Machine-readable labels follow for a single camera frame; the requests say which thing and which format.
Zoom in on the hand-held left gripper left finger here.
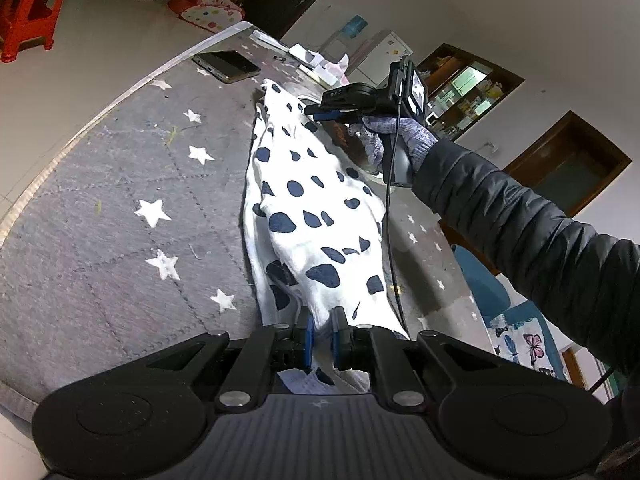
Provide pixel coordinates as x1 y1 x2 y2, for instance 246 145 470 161
145 316 316 410

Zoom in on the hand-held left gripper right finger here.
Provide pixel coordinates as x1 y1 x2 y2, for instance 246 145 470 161
330 306 506 411

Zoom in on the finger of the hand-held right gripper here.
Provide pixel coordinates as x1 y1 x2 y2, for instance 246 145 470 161
302 102 361 123

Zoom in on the white polka dot garment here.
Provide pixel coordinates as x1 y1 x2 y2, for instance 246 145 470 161
242 78 411 396

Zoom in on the person's right forearm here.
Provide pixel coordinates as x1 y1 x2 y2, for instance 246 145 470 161
410 139 640 376

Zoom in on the person's right hand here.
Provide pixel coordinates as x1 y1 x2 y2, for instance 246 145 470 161
348 114 441 173

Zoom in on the white refrigerator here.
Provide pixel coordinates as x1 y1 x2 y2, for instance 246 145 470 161
350 30 413 83

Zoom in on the white folded paper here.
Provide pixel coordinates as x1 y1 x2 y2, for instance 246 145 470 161
287 42 323 68

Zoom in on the wooden display cabinet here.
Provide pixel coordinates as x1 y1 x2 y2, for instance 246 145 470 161
417 43 525 142

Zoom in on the black smartphone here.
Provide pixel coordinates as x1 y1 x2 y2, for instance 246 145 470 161
192 50 262 84

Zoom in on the blue sofa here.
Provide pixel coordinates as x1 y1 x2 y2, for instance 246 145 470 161
452 245 571 381

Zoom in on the butterfly print cushion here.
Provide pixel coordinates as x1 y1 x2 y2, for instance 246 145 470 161
487 317 556 378

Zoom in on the grey star table mat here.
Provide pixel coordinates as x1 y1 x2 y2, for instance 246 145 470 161
0 21 481 411

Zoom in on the wooden door with glass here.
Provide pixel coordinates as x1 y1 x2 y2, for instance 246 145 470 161
502 111 633 218

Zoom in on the red plastic stool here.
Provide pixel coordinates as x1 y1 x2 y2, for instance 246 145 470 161
0 0 72 63

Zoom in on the black cable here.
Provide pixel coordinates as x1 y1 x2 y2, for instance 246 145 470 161
382 67 411 338

